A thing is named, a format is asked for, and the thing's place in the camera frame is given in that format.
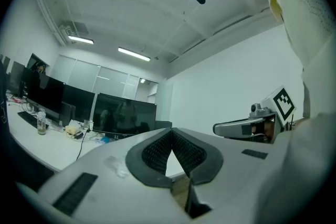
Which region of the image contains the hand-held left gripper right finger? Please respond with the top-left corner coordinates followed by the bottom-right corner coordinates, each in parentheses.
top-left (172, 127), bottom-right (287, 224)

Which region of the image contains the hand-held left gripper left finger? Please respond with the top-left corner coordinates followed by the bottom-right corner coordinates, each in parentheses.
top-left (17, 127), bottom-right (190, 224)

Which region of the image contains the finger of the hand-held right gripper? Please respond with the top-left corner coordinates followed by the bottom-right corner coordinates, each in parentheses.
top-left (213, 117), bottom-right (266, 140)

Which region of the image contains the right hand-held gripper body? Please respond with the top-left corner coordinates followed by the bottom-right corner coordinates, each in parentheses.
top-left (248, 85), bottom-right (297, 144)

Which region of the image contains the person's right hand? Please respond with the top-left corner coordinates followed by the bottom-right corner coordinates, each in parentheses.
top-left (251, 121), bottom-right (276, 143)

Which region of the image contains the black laptop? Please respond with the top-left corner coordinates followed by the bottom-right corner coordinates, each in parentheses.
top-left (154, 120), bottom-right (173, 130)

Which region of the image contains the wide curved black monitor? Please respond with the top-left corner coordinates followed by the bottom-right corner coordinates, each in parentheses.
top-left (92, 92), bottom-right (158, 140)

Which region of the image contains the plain black monitor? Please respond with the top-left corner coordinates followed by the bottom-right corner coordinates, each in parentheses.
top-left (61, 83), bottom-right (96, 124)

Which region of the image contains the white knit sweater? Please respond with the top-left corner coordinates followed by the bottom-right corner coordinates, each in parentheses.
top-left (256, 0), bottom-right (336, 124)

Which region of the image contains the short black keyboard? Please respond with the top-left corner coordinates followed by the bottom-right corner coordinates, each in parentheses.
top-left (17, 111), bottom-right (49, 130)

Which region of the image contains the black flat monitor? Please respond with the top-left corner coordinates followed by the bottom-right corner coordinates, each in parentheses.
top-left (25, 74), bottom-right (66, 121)

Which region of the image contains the frosted glass partition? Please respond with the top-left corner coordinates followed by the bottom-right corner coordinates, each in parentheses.
top-left (50, 54), bottom-right (159, 103)

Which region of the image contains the ceiling strip light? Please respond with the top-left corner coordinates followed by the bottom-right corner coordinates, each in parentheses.
top-left (117, 46), bottom-right (152, 62)
top-left (67, 35), bottom-right (95, 45)

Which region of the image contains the ceiling air unit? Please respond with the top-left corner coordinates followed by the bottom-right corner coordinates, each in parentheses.
top-left (58, 20), bottom-right (89, 38)

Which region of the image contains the long black cable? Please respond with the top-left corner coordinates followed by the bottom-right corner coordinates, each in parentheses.
top-left (76, 123), bottom-right (92, 162)

